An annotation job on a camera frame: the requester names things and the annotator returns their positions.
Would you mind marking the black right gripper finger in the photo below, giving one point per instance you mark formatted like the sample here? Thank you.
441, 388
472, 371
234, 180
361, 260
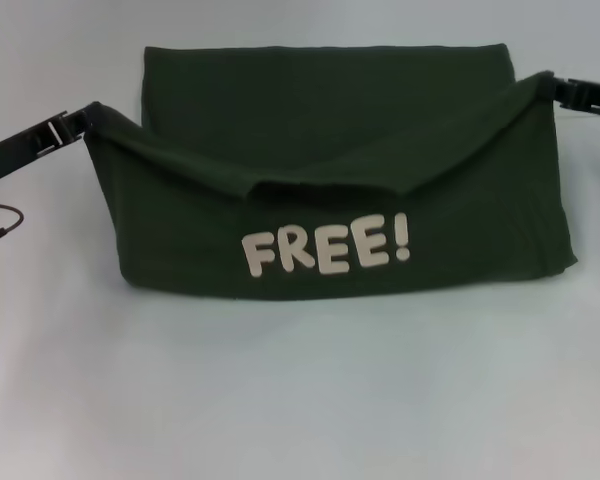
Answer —
590, 107
580, 86

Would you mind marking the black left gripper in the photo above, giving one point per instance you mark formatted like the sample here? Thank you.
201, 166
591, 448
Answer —
5, 160

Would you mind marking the dark green t-shirt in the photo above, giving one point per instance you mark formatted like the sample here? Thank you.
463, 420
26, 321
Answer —
330, 175

